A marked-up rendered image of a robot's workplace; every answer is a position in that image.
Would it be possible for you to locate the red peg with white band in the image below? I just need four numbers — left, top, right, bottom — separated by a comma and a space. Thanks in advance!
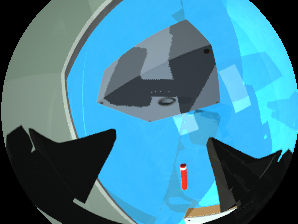
180, 164, 188, 190

